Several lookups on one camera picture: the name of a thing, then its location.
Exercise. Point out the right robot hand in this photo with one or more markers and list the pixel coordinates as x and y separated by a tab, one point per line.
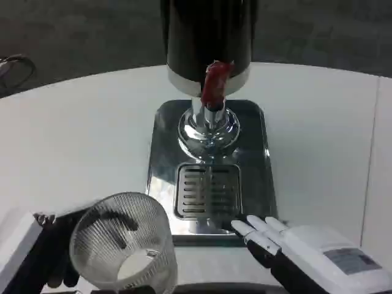
318	260

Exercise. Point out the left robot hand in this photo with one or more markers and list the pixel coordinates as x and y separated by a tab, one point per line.
52	245

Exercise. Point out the clear ribbed glass cup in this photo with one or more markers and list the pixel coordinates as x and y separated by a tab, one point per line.
122	245

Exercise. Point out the steel drip tray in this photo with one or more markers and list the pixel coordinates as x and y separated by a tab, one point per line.
211	171

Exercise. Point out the red dispenser tap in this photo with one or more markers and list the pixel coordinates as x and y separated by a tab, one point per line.
215	84

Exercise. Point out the black drink dispenser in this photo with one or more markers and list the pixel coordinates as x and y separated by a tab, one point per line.
208	70

